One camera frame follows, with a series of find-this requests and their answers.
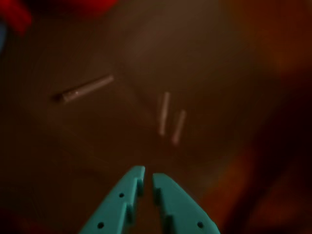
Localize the red plastic mug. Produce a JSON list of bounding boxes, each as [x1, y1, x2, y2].
[[0, 0, 33, 35]]

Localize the grey table mat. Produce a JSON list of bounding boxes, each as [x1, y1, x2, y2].
[[0, 0, 269, 234]]

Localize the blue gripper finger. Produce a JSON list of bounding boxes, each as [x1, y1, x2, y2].
[[78, 165, 146, 234], [152, 173, 220, 234]]

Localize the clear needle cap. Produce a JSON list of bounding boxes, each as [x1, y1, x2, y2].
[[171, 110, 186, 145], [157, 91, 171, 137], [51, 74, 115, 103]]

